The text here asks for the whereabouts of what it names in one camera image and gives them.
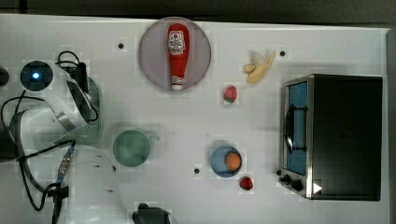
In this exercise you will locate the green plastic strainer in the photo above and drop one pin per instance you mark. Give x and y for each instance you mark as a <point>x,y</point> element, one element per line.
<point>90,133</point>

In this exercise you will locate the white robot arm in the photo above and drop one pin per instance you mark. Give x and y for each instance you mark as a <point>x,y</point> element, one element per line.
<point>80,179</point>

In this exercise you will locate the toy strawberry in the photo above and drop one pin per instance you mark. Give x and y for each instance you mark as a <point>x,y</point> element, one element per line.
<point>230,94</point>

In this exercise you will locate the blue bowl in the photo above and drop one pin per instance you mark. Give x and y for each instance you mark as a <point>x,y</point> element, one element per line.
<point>218,161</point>

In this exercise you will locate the orange toy fruit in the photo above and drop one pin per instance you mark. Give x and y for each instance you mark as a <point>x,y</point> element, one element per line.
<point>233,161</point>

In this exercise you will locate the peeled toy banana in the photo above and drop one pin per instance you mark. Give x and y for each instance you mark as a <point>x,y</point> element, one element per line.
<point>259,67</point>

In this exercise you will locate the grey round plate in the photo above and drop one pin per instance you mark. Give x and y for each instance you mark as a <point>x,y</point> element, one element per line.
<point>153,54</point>

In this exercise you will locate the green plastic cup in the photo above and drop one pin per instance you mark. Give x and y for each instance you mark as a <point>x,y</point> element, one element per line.
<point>132,148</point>

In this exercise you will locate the red ketchup bottle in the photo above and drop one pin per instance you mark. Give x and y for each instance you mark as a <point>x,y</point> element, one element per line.
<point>178,45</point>

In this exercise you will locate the black toaster oven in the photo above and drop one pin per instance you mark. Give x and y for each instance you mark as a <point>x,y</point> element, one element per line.
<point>331,137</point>

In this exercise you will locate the black small cup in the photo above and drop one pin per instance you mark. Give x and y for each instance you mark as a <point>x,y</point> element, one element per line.
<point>4,77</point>

